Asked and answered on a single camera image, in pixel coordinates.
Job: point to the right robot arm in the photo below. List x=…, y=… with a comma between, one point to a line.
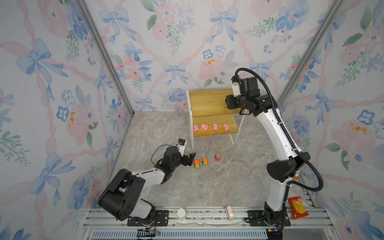
x=247, y=97

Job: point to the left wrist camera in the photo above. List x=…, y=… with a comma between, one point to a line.
x=181, y=144

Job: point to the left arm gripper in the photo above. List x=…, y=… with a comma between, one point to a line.
x=185, y=162

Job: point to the red snack bag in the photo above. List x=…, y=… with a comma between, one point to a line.
x=297, y=207

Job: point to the aluminium corner post right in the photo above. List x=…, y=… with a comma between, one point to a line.
x=320, y=33

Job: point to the pink eraser block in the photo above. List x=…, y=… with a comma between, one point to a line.
x=230, y=213

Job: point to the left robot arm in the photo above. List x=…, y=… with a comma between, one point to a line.
x=122, y=196

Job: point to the aluminium corner post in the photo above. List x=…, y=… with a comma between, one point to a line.
x=95, y=34
x=320, y=33

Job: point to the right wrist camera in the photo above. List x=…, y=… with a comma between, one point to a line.
x=236, y=86

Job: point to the aluminium corner post left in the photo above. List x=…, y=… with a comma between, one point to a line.
x=95, y=34

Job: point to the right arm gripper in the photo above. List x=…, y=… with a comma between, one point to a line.
x=229, y=100

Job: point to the pink green toy truck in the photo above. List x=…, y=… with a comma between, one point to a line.
x=218, y=157

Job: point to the white round cap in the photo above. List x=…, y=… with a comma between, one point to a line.
x=181, y=214

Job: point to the pink toy pig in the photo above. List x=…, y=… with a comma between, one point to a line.
x=215, y=127
x=226, y=127
x=196, y=128
x=204, y=127

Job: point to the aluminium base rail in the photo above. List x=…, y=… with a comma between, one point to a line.
x=204, y=223

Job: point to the white frame wooden shelf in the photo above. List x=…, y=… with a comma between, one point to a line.
x=209, y=107

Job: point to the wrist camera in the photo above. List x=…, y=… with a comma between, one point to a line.
x=236, y=86
x=181, y=144

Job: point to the orange soda can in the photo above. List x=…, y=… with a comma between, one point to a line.
x=297, y=175

